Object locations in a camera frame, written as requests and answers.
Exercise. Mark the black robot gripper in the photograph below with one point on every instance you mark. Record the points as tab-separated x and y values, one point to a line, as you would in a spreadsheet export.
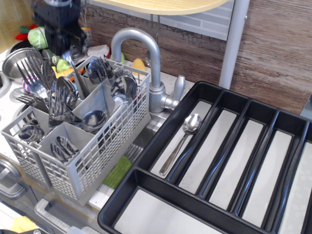
62	29

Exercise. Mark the large steel spoon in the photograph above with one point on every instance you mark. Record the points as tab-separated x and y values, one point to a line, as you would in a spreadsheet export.
124	89

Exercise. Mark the steel spoon front middle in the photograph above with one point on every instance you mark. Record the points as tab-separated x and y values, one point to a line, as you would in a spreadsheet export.
93	121

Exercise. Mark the steel spoon left front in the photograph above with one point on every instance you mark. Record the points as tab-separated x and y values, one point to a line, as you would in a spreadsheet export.
30	133

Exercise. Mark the grey plastic cutlery basket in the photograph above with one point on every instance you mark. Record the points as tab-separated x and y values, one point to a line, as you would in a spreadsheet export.
77	179

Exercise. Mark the steel spoon in tray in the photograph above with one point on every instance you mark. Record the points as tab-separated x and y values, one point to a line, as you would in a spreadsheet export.
190	126

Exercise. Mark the black cutlery tray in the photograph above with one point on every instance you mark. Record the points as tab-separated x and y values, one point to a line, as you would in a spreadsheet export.
247	170

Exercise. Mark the green toy can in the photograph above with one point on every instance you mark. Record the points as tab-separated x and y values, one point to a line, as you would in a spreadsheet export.
48	55

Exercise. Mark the small toy grater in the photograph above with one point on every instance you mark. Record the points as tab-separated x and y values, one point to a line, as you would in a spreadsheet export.
88	32

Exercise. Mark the green toy cabbage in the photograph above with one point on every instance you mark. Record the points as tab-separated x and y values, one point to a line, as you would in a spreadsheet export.
37	38

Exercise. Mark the large steel fork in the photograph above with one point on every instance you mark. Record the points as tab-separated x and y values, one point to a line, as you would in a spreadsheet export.
31	78

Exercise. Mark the steel pot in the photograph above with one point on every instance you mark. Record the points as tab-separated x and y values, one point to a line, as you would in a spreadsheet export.
11	63

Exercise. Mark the silver toy faucet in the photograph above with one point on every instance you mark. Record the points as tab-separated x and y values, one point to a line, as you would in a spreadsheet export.
158	99

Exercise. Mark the green sponge cloth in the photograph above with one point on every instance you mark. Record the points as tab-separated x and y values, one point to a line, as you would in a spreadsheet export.
117	174

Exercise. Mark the silver faucet handle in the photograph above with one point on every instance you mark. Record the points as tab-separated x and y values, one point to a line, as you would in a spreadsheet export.
179	87

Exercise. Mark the grey shelf post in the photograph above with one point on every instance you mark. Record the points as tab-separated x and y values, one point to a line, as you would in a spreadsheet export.
239	16

